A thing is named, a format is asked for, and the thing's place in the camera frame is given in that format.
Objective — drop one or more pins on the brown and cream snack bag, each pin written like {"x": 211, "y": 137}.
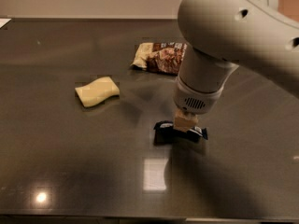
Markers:
{"x": 164, "y": 58}

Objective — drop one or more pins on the white gripper with vent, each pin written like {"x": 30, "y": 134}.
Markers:
{"x": 195, "y": 101}

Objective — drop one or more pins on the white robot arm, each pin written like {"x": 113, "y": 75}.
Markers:
{"x": 223, "y": 35}

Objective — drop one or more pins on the yellow wavy sponge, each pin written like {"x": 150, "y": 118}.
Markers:
{"x": 97, "y": 91}

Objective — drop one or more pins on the dark blue rxbar wrapper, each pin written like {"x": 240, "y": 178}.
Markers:
{"x": 165, "y": 133}

